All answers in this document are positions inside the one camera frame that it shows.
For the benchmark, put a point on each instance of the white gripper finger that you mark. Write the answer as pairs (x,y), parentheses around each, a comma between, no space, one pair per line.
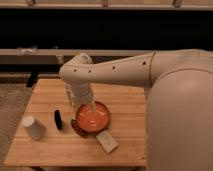
(92,106)

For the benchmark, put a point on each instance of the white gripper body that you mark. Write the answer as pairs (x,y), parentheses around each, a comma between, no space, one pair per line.
(81,93)

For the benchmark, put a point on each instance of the white sponge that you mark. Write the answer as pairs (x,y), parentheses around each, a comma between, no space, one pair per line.
(107,141)

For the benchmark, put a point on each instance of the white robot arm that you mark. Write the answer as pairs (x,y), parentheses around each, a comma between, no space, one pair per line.
(179,112)

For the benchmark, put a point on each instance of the orange bowl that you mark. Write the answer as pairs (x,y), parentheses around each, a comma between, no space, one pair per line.
(93,121)

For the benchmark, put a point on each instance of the small black object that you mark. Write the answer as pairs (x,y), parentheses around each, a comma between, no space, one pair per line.
(58,120)

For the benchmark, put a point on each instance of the white paper cup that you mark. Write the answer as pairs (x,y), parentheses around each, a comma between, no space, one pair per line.
(34,128)

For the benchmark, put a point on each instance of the grey horizontal rail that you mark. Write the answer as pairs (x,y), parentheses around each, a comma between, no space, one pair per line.
(56,56)

